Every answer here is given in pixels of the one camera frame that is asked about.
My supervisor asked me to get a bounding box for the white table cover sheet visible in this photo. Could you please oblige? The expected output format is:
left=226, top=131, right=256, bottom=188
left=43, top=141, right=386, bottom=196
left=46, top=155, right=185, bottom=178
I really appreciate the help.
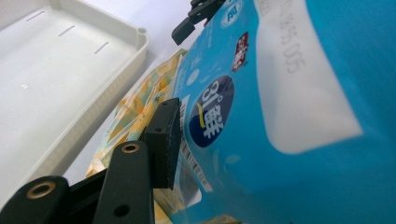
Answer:
left=64, top=0, right=202, bottom=186

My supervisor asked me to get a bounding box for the orange and teal cloth bag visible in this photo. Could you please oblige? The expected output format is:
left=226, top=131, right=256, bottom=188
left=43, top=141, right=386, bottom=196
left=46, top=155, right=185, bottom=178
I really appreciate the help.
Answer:
left=86, top=48, right=242, bottom=224

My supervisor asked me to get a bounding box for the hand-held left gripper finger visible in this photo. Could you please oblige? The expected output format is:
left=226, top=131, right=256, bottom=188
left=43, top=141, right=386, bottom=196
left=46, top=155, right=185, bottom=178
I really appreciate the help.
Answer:
left=138, top=97, right=182, bottom=191

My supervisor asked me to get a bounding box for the blue snack pouch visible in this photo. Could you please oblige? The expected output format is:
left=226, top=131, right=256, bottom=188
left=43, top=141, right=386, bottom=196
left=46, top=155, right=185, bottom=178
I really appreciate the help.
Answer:
left=152, top=0, right=396, bottom=224

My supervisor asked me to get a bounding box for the white plastic tray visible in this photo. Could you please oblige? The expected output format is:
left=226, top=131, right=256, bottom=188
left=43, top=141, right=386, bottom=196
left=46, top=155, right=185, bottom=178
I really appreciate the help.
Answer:
left=0, top=0, right=150, bottom=208

